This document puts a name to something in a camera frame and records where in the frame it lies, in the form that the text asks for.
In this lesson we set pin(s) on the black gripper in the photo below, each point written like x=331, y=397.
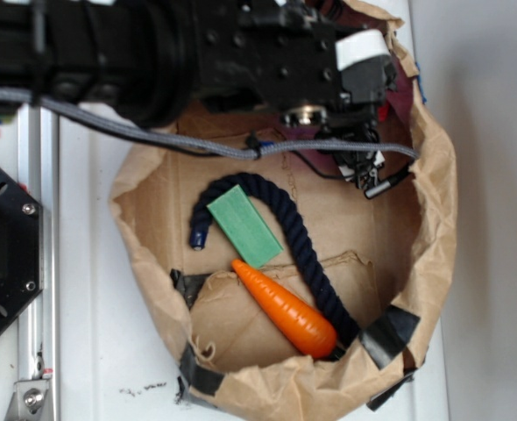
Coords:
x=267, y=57

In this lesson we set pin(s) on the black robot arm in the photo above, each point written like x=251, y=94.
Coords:
x=148, y=60

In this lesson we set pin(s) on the green rectangular block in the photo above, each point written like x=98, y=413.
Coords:
x=244, y=227

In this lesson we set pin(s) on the orange plastic carrot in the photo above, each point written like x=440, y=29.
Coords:
x=306, y=328

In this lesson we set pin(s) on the brown paper bag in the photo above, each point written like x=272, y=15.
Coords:
x=390, y=260

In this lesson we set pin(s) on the black camera with white top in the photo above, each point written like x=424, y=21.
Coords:
x=366, y=66

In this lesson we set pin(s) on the aluminium rail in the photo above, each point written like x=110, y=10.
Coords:
x=38, y=170

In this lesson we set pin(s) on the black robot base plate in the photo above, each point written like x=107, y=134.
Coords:
x=20, y=235

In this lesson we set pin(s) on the metal corner bracket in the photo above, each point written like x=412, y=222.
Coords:
x=30, y=401

